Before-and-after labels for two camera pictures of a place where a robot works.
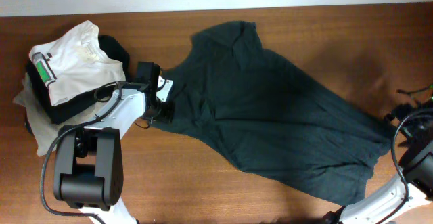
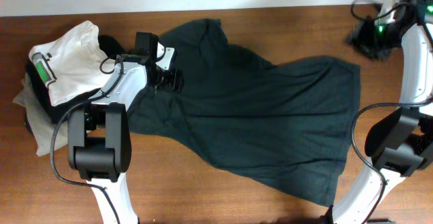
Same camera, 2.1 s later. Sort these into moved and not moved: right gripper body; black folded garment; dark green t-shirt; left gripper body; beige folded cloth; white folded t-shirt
Moved: right gripper body; left gripper body; dark green t-shirt
Not moved: beige folded cloth; white folded t-shirt; black folded garment
